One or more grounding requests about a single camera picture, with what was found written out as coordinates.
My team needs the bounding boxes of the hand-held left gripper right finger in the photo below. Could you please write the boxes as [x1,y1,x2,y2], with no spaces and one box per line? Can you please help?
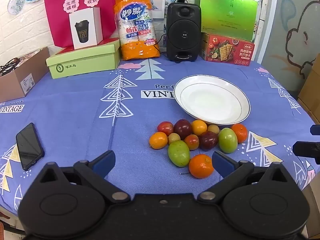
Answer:
[197,151,288,204]

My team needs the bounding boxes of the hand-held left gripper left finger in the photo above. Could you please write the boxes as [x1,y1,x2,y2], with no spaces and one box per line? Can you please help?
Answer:
[35,150,131,204]

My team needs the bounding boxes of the orange tangerine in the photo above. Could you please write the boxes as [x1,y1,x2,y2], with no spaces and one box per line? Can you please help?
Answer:
[189,154,214,179]
[230,123,248,144]
[149,132,168,150]
[191,120,208,136]

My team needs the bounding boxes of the green mango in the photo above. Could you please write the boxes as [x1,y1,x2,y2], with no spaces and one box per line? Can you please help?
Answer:
[218,128,238,154]
[167,140,191,168]

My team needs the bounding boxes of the dark red plum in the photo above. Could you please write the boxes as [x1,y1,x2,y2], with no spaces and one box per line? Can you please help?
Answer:
[199,131,219,151]
[173,119,193,140]

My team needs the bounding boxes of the white porcelain plate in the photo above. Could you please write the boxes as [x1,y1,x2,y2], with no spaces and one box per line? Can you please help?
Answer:
[174,75,251,126]

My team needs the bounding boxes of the brown cardboard box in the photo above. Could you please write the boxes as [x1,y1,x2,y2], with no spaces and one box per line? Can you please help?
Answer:
[297,54,320,124]

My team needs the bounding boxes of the blue printed tablecloth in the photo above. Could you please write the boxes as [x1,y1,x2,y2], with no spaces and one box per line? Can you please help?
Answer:
[0,55,320,215]

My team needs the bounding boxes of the black smartphone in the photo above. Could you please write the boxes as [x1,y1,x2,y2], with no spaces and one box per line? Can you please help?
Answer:
[16,122,45,171]

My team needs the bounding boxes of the green shoe box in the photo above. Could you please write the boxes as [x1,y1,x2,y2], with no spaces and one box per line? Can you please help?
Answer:
[46,38,121,79]

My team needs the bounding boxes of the red cracker box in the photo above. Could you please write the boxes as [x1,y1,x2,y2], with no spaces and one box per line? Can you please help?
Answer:
[200,32,255,66]

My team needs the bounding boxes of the open cardboard box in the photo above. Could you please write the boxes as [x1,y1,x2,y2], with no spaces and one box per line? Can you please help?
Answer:
[0,47,50,103]

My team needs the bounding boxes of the white coffee cup box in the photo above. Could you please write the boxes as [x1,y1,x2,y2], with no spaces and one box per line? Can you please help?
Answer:
[69,7,103,50]

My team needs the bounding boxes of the black speaker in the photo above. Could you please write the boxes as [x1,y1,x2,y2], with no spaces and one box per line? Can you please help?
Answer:
[166,2,202,63]

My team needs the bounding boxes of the orange paper cup pack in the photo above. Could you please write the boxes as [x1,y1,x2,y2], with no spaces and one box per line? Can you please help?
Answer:
[114,0,161,61]

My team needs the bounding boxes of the large green gift box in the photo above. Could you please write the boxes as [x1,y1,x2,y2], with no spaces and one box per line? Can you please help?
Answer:
[195,0,258,43]

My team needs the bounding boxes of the pink paper bag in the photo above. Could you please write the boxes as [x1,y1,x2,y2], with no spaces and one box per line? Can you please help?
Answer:
[42,0,116,48]

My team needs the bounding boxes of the white paper fan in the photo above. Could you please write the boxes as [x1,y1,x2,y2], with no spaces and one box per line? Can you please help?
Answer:
[7,0,26,14]

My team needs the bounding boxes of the black speaker cable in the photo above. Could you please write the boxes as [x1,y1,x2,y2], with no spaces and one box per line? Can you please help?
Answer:
[152,33,168,53]

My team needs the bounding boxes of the black cables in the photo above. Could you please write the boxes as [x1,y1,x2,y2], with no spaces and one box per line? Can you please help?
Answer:
[0,57,21,77]

